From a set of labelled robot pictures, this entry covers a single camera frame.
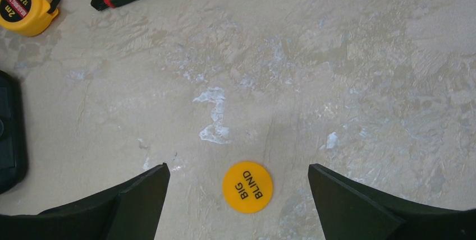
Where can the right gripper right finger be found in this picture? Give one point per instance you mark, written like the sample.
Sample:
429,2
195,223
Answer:
351,210

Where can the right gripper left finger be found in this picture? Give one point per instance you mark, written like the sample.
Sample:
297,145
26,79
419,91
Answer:
130,210

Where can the orange dealer button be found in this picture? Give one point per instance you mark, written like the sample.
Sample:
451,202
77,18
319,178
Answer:
247,187

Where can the black poker set case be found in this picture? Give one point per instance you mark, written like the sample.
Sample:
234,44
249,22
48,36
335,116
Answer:
14,155

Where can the yellow tape measure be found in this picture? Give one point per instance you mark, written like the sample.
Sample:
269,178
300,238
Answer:
28,17

